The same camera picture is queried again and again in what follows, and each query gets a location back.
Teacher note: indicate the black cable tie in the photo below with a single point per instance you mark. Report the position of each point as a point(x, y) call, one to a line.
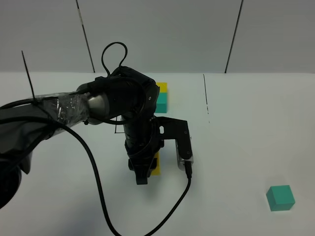
point(28, 76)

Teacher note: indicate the template teal cube block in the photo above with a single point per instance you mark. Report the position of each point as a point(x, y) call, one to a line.
point(162, 103)

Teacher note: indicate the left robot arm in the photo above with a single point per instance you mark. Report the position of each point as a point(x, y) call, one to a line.
point(125, 97)

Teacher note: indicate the template yellow cube block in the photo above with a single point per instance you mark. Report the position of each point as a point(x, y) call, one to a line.
point(163, 88)

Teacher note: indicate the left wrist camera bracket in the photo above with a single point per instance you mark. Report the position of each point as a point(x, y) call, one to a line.
point(178, 130)

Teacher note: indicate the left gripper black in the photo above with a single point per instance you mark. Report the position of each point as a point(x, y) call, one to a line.
point(140, 147)

